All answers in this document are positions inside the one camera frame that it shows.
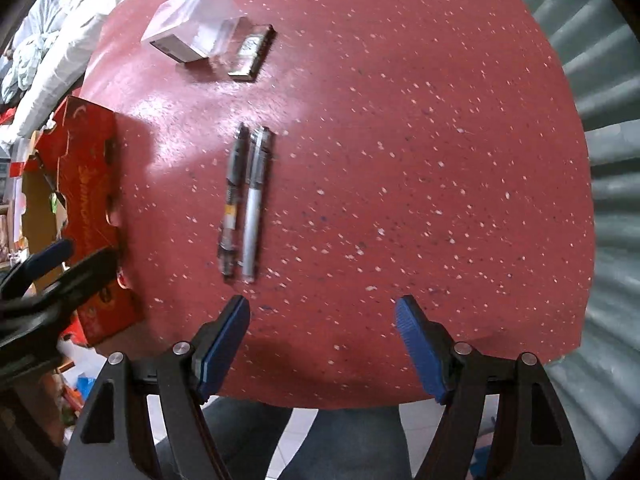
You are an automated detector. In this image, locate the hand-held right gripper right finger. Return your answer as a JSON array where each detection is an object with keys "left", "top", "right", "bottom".
[{"left": 395, "top": 295, "right": 586, "bottom": 480}]

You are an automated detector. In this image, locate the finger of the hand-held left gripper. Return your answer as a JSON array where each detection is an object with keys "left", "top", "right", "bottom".
[
  {"left": 0, "top": 247, "right": 121, "bottom": 386},
  {"left": 0, "top": 238, "right": 76, "bottom": 302}
]

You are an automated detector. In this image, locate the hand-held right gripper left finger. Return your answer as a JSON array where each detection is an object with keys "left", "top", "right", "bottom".
[{"left": 60, "top": 295, "right": 251, "bottom": 480}]

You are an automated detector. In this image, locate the red cardboard box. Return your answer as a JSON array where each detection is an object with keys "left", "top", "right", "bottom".
[{"left": 20, "top": 96, "right": 147, "bottom": 349}]

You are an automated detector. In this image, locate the silver pen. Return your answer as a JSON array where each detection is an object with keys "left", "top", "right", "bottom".
[{"left": 241, "top": 126, "right": 276, "bottom": 284}]

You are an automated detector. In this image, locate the clear gel pen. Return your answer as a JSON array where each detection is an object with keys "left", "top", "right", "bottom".
[{"left": 217, "top": 122, "right": 251, "bottom": 281}]

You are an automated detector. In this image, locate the person's leg in grey trousers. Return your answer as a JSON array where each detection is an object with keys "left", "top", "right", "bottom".
[{"left": 150, "top": 395, "right": 417, "bottom": 480}]

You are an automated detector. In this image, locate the white blanket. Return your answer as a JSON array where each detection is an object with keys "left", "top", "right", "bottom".
[{"left": 0, "top": 0, "right": 152, "bottom": 147}]

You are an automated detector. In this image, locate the grey-green curtain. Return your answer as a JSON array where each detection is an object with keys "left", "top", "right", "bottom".
[{"left": 500, "top": 0, "right": 640, "bottom": 480}]

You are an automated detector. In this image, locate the black and silver small box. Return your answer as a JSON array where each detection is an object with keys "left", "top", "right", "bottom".
[{"left": 227, "top": 24, "right": 277, "bottom": 83}]

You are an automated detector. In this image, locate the clear plastic container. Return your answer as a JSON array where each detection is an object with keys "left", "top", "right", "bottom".
[{"left": 141, "top": 0, "right": 242, "bottom": 64}]

